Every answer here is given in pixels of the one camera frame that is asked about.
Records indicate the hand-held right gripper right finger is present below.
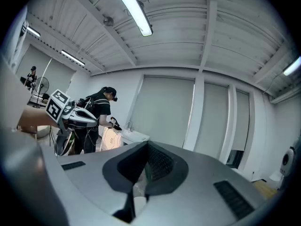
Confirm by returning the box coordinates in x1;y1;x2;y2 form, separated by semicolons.
134;141;279;226

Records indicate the narrow grey roller blind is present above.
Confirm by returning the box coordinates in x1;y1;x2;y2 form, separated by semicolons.
231;90;250;152

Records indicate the dark window pane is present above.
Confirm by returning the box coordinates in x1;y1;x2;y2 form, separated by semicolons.
226;149;245;170

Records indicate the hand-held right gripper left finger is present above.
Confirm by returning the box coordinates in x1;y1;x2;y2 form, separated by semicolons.
41;141;149;226

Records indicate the white sink cabinet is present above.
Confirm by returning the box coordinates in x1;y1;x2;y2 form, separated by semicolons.
100;125;151;153

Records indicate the ceiling tube light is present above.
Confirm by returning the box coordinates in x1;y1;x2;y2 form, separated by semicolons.
283;55;301;77
110;0;154;37
60;49;86;67
26;25;41;38

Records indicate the black pedestal fan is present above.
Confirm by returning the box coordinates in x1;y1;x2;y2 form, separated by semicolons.
32;76;50;109

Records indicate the wide grey roller blind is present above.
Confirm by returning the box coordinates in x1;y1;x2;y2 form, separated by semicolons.
130;75;196;152

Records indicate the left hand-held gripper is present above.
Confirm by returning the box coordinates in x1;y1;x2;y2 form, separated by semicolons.
46;89;98;129

